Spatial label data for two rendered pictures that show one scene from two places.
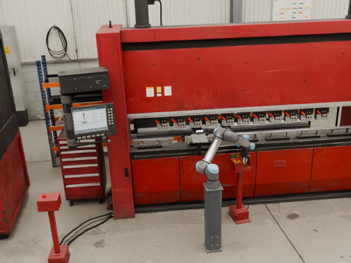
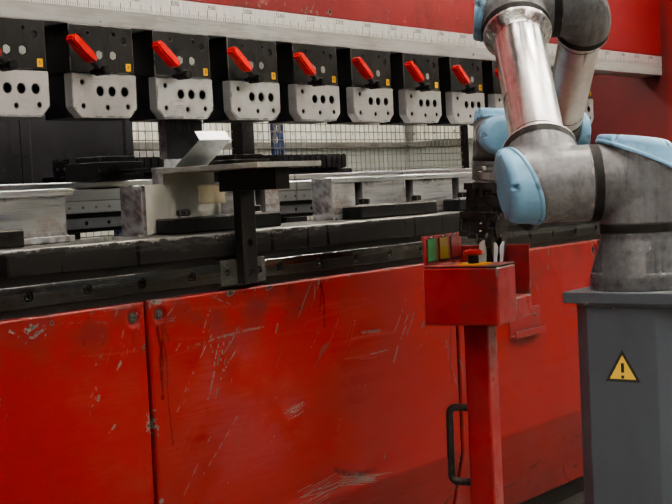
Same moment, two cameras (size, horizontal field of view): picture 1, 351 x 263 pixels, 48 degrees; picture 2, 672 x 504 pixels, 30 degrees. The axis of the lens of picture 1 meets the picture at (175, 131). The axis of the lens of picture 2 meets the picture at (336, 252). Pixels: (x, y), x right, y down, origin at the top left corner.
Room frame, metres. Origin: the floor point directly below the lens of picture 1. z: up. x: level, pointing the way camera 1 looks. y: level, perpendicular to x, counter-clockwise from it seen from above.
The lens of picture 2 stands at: (2.68, 1.33, 0.95)
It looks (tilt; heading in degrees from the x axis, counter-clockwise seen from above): 3 degrees down; 313
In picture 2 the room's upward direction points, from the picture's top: 3 degrees counter-clockwise
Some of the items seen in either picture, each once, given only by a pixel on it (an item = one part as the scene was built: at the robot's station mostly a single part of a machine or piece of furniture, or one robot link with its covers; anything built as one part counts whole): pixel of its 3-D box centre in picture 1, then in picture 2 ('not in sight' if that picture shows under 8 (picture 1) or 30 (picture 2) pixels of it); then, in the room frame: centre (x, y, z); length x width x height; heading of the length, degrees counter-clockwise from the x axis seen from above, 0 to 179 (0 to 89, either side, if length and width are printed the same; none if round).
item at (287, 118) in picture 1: (290, 114); (495, 94); (4.67, -1.45, 1.18); 0.15 x 0.09 x 0.17; 94
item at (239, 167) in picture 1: (240, 162); (477, 276); (4.23, -0.76, 0.75); 0.20 x 0.16 x 0.18; 105
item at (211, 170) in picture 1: (212, 171); (632, 177); (3.65, -0.37, 0.94); 0.13 x 0.12 x 0.14; 43
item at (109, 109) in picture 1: (93, 120); not in sight; (4.00, 0.87, 1.42); 0.45 x 0.12 x 0.36; 108
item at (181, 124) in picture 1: (179, 121); (88, 73); (4.56, -0.05, 1.18); 0.15 x 0.09 x 0.17; 94
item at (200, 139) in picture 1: (199, 138); (237, 167); (4.43, -0.28, 1.00); 0.26 x 0.18 x 0.01; 4
